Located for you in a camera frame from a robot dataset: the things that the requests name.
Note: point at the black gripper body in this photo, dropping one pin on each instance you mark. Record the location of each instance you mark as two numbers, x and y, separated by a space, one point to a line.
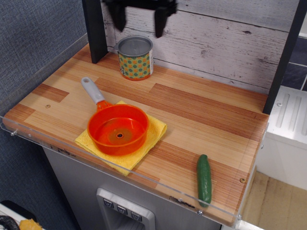
169 5

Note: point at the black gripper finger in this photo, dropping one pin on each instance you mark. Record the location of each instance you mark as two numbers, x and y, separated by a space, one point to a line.
160 19
118 14

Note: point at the orange pot with grey handle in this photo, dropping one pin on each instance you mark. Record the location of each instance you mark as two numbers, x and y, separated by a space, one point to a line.
116 129

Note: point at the yellow cloth napkin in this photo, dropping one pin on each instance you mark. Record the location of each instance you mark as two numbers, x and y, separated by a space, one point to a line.
125 163

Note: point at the patterned tin can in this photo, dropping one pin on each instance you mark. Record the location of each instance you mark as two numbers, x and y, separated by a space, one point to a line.
135 54

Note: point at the clear acrylic front guard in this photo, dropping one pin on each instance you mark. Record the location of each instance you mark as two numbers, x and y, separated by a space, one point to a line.
227 220

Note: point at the green toy cucumber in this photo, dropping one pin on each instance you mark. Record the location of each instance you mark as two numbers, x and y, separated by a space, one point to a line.
204 180

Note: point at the grey toy fridge cabinet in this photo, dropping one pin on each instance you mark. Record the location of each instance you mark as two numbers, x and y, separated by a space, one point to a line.
80 179

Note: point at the white toy sink unit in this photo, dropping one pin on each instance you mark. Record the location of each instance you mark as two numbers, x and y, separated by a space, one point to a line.
283 151

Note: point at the silver dispenser panel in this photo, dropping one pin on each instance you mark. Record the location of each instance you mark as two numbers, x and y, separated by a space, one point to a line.
122 214

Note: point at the yellow object bottom left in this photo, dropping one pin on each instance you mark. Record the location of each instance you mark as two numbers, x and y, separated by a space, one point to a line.
29 224

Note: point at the black left frame post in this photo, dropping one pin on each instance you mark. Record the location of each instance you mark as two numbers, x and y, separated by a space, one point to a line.
95 29

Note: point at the black frame post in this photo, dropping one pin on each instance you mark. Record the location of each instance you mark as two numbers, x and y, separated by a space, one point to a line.
286 54
95 29

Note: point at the black right frame post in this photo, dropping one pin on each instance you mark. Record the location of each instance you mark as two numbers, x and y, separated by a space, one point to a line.
286 54

